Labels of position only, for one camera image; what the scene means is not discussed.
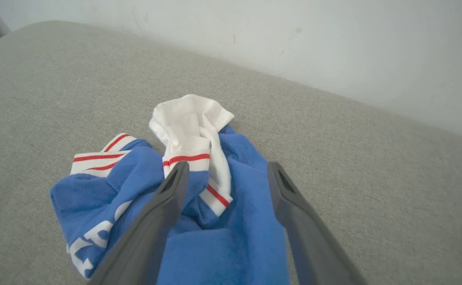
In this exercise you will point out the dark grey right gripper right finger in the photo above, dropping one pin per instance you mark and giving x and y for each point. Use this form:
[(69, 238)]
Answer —
[(310, 237)]

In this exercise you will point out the grey fabric sofa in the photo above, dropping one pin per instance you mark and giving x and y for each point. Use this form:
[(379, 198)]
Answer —
[(353, 166)]

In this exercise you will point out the blue shirt with white striped trim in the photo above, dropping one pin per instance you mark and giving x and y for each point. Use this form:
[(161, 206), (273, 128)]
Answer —
[(246, 237)]

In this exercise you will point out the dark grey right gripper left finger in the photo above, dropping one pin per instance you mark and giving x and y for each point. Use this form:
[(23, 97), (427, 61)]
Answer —
[(143, 237)]

